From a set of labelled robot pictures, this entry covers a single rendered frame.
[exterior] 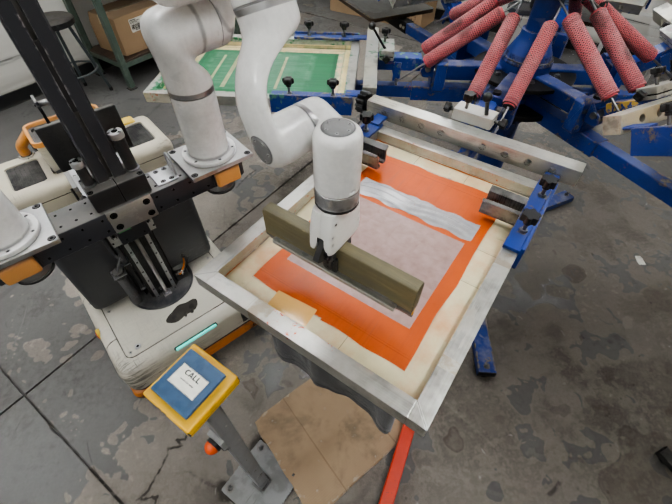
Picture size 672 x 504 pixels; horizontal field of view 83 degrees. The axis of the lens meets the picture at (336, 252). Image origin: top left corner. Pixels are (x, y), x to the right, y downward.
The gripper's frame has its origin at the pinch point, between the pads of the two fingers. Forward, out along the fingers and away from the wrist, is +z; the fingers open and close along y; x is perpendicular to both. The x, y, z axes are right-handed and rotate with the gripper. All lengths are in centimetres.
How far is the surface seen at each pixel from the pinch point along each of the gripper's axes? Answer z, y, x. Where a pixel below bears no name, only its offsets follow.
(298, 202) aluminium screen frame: 12.0, -17.9, -24.9
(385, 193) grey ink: 14.0, -36.9, -8.5
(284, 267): 14.8, 0.0, -15.2
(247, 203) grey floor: 111, -80, -125
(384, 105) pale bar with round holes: 6, -67, -27
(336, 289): 14.6, -1.9, -1.1
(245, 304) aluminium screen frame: 11.2, 14.4, -13.4
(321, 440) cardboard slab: 108, 8, 0
